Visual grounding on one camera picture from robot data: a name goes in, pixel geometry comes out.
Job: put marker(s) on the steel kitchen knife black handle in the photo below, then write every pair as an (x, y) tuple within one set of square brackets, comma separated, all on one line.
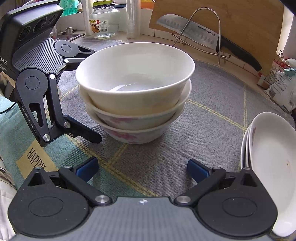
[(235, 49)]

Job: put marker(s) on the clear plastic wrap roll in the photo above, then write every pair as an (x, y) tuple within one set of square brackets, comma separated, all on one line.
[(133, 18)]

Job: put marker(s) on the white bowl pink flowers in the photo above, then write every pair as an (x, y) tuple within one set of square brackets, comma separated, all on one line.
[(135, 137)]

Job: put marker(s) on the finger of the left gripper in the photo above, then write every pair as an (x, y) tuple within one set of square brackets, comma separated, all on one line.
[(38, 99), (71, 50)]

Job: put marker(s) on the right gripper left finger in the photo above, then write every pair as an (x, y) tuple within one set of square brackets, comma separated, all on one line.
[(76, 179)]

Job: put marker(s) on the steel wire knife rack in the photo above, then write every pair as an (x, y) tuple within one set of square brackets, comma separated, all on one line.
[(198, 34)]

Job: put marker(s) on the bamboo cutting board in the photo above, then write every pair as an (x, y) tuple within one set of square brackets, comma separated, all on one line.
[(254, 26)]

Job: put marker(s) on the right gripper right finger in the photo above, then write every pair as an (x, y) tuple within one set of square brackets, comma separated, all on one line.
[(207, 180)]

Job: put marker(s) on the glass jar with label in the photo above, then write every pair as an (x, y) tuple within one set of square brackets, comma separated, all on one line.
[(104, 19)]

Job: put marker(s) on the red white clipped bag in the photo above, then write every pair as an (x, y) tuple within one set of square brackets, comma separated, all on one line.
[(280, 63)]

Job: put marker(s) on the white plate at mat edge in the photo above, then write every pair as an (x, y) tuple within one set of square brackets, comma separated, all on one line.
[(245, 160)]

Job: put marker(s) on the grey checked cloth mat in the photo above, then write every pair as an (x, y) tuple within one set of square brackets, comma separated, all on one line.
[(210, 130)]

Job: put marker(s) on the white plastic roll left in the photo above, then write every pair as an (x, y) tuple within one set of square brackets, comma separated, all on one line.
[(87, 10)]

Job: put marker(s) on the white plastic food bag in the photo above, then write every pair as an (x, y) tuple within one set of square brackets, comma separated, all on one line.
[(282, 91)]

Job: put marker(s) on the plain white bowl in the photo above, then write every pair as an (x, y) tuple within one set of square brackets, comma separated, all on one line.
[(135, 78)]

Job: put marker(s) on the white plate with fruit print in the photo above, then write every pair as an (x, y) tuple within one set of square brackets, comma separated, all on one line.
[(272, 158)]

